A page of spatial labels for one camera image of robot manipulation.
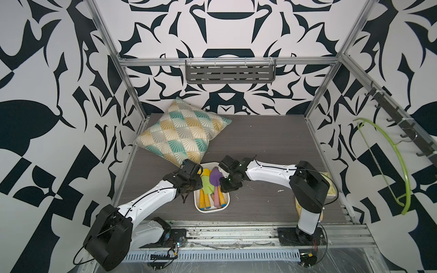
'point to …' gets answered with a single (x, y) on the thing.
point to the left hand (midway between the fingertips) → (198, 179)
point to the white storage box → (213, 209)
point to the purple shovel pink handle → (215, 178)
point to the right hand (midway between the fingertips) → (221, 188)
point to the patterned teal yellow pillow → (182, 132)
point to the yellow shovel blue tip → (204, 199)
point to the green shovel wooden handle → (207, 186)
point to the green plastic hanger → (408, 203)
